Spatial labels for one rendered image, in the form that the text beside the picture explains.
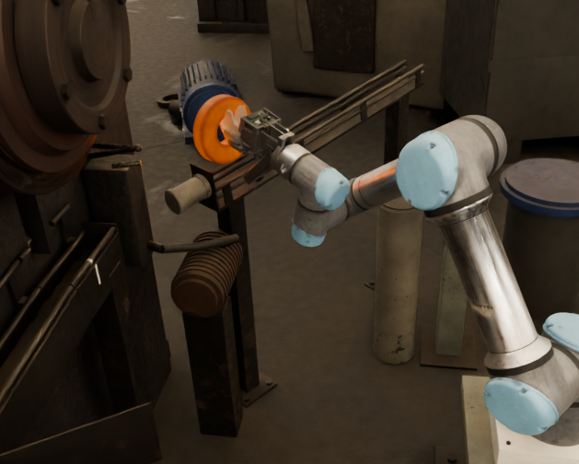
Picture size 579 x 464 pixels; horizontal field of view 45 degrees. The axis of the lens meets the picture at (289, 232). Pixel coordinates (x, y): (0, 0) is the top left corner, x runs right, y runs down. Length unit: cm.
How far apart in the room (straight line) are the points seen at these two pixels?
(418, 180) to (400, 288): 80
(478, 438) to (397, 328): 58
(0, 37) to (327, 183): 67
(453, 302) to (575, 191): 48
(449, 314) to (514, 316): 82
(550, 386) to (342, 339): 103
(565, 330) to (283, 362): 99
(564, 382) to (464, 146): 43
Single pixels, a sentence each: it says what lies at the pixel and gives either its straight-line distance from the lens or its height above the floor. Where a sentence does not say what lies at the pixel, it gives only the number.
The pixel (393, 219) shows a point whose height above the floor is 49.
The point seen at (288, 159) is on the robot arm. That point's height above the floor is 79.
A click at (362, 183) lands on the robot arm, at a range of 147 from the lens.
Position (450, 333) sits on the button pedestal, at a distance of 206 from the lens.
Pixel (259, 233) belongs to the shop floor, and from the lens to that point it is 269.
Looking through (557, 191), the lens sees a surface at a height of 43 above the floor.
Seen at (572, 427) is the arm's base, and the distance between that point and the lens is 143.
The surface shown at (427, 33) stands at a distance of 366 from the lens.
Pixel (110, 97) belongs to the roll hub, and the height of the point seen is 102.
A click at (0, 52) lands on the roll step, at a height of 114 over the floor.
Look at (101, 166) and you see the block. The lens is 145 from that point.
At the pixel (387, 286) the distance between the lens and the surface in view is 191.
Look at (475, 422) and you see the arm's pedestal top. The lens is 153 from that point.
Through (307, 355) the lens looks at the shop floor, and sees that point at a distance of 210.
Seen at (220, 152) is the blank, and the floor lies 74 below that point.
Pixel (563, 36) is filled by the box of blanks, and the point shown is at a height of 57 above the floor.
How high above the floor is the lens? 139
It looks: 31 degrees down
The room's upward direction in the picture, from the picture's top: 3 degrees counter-clockwise
